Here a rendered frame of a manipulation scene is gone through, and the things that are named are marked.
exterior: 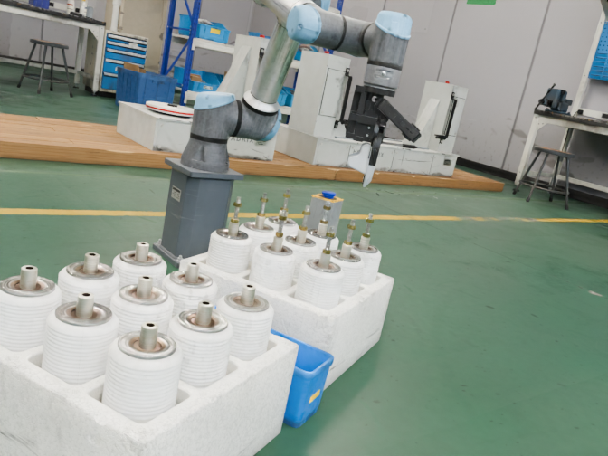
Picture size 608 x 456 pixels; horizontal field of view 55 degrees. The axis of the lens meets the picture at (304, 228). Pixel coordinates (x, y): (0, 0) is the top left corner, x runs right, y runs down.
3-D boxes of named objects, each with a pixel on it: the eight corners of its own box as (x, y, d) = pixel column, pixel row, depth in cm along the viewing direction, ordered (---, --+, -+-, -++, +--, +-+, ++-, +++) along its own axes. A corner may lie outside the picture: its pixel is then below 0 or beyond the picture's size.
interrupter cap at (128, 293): (108, 294, 91) (108, 289, 91) (142, 284, 98) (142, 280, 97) (144, 311, 88) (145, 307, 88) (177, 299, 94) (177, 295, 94)
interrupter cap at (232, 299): (214, 301, 96) (214, 298, 96) (240, 291, 103) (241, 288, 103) (252, 318, 93) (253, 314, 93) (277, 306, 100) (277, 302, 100)
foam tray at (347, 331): (168, 331, 137) (180, 259, 133) (255, 292, 172) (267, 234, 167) (316, 398, 122) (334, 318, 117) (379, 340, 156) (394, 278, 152)
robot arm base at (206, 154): (171, 158, 185) (175, 128, 182) (213, 162, 194) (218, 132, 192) (194, 170, 174) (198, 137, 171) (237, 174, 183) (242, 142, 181)
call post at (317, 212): (289, 297, 174) (311, 195, 166) (300, 291, 180) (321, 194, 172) (311, 305, 171) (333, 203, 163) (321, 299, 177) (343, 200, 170)
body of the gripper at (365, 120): (344, 137, 133) (356, 83, 130) (381, 145, 133) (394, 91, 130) (344, 140, 126) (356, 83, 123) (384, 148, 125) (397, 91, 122)
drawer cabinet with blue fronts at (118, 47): (81, 89, 665) (88, 26, 648) (122, 95, 695) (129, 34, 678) (99, 97, 622) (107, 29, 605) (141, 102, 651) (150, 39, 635)
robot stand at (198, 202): (151, 247, 192) (164, 157, 185) (202, 246, 204) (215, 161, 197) (175, 268, 179) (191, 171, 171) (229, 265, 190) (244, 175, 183)
